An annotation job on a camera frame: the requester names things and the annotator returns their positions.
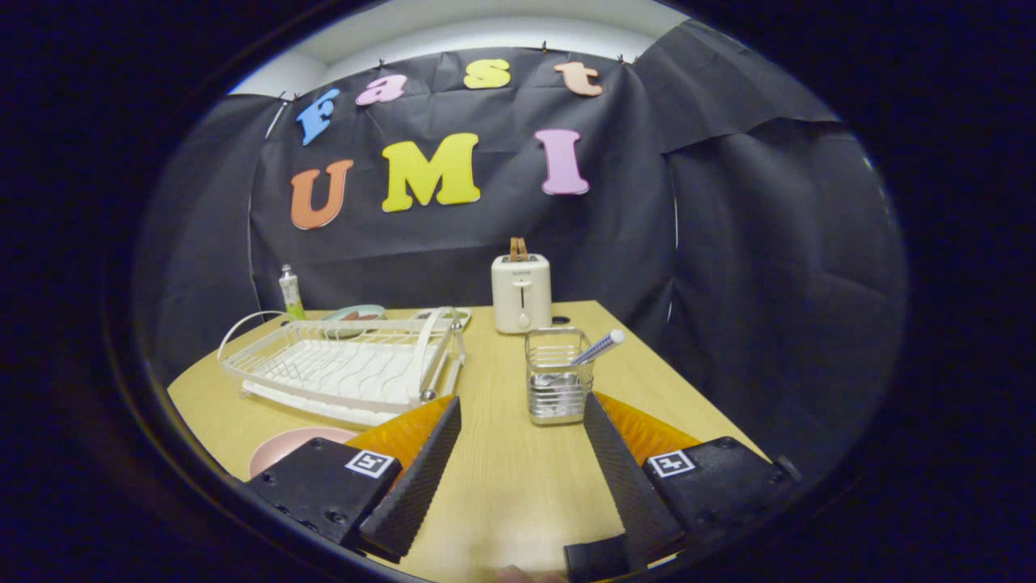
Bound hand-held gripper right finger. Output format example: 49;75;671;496
564;393;802;583

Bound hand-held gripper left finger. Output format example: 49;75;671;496
245;395;462;564

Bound metal wire basket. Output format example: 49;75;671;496
524;326;596;426

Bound pink plate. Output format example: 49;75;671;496
247;427;361;480

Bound spoon with blue checked handle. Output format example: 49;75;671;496
534;329;626;389

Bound white wire dish rack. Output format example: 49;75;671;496
217;306;468;428

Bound light blue oval plate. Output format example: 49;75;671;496
322;304;387;338

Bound white divided tray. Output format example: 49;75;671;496
409;306;473;329

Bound white toaster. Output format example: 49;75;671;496
491;253;553;334

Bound clear bottle with green liquid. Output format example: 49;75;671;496
278;264;307;321

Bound black backdrop cloth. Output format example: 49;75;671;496
134;20;907;487

